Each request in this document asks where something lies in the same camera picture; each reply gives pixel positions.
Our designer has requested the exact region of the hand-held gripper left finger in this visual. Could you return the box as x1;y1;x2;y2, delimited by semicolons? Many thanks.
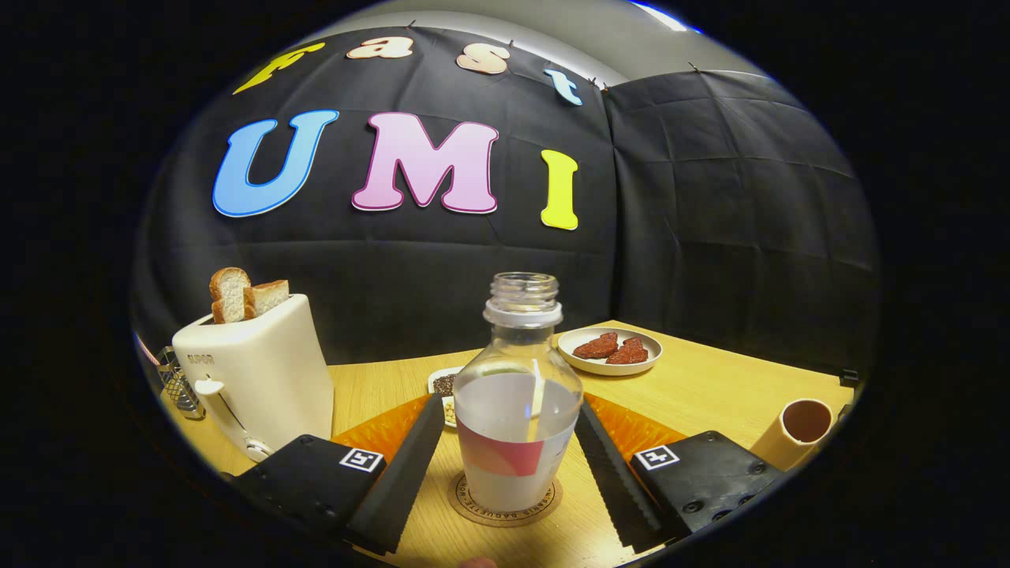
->
233;393;447;555

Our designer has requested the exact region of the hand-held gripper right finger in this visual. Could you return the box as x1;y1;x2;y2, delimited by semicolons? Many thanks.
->
574;392;786;553

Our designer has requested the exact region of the round cork coaster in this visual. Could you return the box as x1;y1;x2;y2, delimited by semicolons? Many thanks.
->
447;471;564;528

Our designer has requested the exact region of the clear juice bottle pink label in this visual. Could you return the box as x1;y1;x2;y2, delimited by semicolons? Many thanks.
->
452;272;585;514

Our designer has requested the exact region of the cream cup with wooden handle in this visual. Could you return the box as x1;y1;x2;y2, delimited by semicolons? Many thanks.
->
750;398;835;472

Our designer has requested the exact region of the white divided grain dish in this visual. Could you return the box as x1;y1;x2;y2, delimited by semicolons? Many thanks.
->
427;365;466;428

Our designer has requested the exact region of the white oval plate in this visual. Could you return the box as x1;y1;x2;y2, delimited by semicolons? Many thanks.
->
557;327;664;376

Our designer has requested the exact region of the wooden table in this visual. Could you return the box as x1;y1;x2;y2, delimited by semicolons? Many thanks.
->
162;319;857;568

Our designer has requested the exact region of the red meat piece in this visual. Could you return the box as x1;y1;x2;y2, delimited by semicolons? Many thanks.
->
572;332;619;360
606;338;649;365

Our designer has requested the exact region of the cream toaster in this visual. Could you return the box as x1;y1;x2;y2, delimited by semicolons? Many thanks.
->
172;293;335;463

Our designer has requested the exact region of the toasted bread slice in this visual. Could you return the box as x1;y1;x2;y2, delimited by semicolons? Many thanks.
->
209;267;252;324
245;279;290;319

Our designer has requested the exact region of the small metal wire basket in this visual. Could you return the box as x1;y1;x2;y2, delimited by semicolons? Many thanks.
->
156;346;206;420

